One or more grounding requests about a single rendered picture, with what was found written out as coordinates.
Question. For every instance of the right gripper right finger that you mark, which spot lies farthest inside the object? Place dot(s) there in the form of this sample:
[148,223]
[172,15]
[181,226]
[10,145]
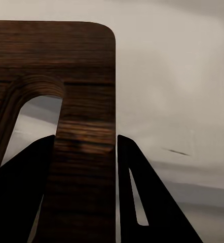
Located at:
[166,221]

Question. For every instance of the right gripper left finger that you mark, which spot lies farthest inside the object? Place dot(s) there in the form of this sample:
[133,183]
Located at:
[22,186]

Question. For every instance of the cutting board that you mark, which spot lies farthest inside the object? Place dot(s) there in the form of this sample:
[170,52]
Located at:
[74,61]

